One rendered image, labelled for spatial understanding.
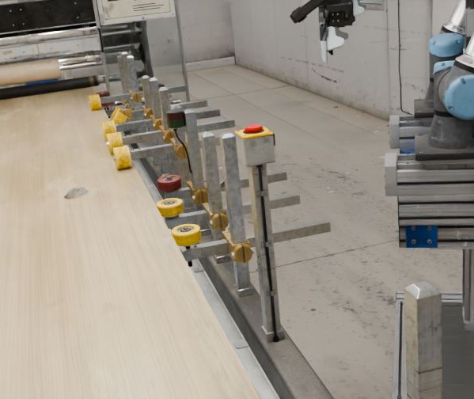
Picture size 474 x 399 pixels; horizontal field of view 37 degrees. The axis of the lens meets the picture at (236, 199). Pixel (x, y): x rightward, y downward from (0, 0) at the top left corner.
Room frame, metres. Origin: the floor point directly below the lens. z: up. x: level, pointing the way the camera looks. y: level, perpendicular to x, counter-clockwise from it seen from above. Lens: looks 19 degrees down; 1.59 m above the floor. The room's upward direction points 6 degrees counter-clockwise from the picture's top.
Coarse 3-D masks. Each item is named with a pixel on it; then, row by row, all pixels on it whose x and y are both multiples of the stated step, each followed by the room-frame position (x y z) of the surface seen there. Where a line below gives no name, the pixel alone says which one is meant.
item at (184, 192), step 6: (270, 174) 2.36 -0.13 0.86; (276, 174) 2.37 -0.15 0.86; (282, 174) 2.37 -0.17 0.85; (222, 180) 2.35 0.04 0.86; (240, 180) 2.34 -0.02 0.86; (246, 180) 2.34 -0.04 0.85; (270, 180) 2.36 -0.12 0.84; (276, 180) 2.37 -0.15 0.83; (246, 186) 2.34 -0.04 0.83; (168, 192) 2.28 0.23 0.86; (174, 192) 2.28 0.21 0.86; (180, 192) 2.29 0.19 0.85; (186, 192) 2.29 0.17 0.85; (168, 198) 2.27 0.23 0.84; (180, 198) 2.28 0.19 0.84
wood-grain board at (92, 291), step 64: (0, 128) 3.49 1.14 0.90; (64, 128) 3.33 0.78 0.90; (0, 192) 2.36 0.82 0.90; (64, 192) 2.28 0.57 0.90; (128, 192) 2.20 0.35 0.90; (0, 256) 1.75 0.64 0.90; (64, 256) 1.70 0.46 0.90; (128, 256) 1.66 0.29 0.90; (0, 320) 1.38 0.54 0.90; (64, 320) 1.35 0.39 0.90; (128, 320) 1.32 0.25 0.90; (192, 320) 1.29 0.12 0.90; (0, 384) 1.12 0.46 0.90; (64, 384) 1.10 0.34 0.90; (128, 384) 1.08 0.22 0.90; (192, 384) 1.06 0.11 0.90
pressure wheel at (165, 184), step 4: (168, 176) 2.32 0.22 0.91; (172, 176) 2.32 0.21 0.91; (176, 176) 2.31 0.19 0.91; (160, 180) 2.27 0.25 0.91; (164, 180) 2.27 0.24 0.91; (168, 180) 2.26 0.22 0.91; (172, 180) 2.26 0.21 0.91; (176, 180) 2.27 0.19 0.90; (180, 180) 2.29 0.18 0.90; (160, 184) 2.27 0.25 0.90; (164, 184) 2.26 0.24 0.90; (168, 184) 2.25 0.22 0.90; (172, 184) 2.26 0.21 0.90; (176, 184) 2.26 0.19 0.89; (180, 184) 2.28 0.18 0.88; (160, 188) 2.27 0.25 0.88; (164, 188) 2.26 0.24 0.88; (168, 188) 2.25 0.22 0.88; (172, 188) 2.25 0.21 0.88; (176, 188) 2.26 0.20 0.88
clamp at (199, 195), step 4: (188, 184) 2.32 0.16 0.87; (204, 184) 2.30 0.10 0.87; (192, 188) 2.26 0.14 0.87; (200, 188) 2.25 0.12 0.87; (204, 188) 2.25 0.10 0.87; (192, 192) 2.26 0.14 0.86; (196, 192) 2.23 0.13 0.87; (200, 192) 2.23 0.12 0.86; (204, 192) 2.23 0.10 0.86; (192, 196) 2.24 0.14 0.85; (196, 196) 2.23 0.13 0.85; (200, 196) 2.23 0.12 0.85; (204, 196) 2.23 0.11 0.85; (192, 200) 2.28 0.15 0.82; (196, 200) 2.23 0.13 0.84; (200, 200) 2.23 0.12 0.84; (204, 200) 2.23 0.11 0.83; (200, 204) 2.23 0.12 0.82
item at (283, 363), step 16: (144, 144) 3.66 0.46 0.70; (144, 160) 3.41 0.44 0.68; (160, 176) 3.03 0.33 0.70; (160, 192) 2.98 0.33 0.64; (192, 208) 2.50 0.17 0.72; (208, 240) 2.21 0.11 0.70; (208, 256) 2.07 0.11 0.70; (224, 256) 2.01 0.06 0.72; (208, 272) 2.07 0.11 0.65; (224, 272) 1.94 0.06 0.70; (224, 288) 1.85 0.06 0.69; (240, 304) 1.72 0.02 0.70; (256, 304) 1.71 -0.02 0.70; (240, 320) 1.69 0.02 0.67; (256, 320) 1.63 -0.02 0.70; (256, 336) 1.55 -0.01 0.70; (288, 336) 1.53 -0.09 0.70; (256, 352) 1.55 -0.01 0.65; (272, 352) 1.46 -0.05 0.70; (288, 352) 1.45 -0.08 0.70; (272, 368) 1.42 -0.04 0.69; (288, 368) 1.39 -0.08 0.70; (304, 368) 1.38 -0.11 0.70; (272, 384) 1.43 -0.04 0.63; (288, 384) 1.33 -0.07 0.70; (304, 384) 1.32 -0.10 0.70; (320, 384) 1.31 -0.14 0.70
